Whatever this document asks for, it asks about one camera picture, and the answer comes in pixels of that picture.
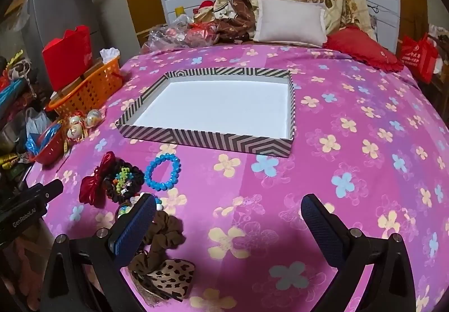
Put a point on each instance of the white pillow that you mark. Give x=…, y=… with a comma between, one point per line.
x=291, y=20

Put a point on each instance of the red wrapped package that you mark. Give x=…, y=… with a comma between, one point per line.
x=201, y=34

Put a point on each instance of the brown cardboard box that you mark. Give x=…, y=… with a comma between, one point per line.
x=94, y=68

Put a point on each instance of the round painted ornament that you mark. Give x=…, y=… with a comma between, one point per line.
x=74, y=133
x=75, y=120
x=94, y=118

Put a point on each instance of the yellow ribbon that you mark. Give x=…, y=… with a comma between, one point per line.
x=14, y=57

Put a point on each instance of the clear plastic bag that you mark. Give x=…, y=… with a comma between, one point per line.
x=165, y=34

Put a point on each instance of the yellow bottle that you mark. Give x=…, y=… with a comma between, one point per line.
x=180, y=11

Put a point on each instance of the red plastic bowl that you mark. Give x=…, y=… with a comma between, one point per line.
x=52, y=152

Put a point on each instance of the orange plastic basket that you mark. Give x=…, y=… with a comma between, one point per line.
x=91, y=94

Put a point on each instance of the pale blue plastic bag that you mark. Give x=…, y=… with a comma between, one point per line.
x=35, y=122

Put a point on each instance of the striped shallow cardboard box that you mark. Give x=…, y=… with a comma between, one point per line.
x=228, y=105

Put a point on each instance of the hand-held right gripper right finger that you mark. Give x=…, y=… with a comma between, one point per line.
x=321, y=227

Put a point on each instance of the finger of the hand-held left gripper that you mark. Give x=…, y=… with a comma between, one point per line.
x=51, y=189

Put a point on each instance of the red ruffled cushion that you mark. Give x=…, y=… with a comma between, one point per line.
x=361, y=48

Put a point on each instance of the white tissue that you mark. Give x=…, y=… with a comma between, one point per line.
x=109, y=54

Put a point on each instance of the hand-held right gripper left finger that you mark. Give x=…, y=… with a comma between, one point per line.
x=135, y=224

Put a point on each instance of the red shopping bag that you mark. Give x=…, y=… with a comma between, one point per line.
x=419, y=55

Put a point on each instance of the blue plastic object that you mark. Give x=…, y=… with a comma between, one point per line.
x=12, y=94

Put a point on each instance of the pink floral bedsheet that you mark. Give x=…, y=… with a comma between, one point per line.
x=315, y=157

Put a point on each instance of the red gift box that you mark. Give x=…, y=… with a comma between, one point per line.
x=68, y=59

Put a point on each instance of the grey refrigerator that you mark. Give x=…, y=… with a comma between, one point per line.
x=59, y=6

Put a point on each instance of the plush toy with red hat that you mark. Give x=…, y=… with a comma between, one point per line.
x=205, y=10

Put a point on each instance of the leopard bow brown scrunchie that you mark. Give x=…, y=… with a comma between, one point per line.
x=168, y=273

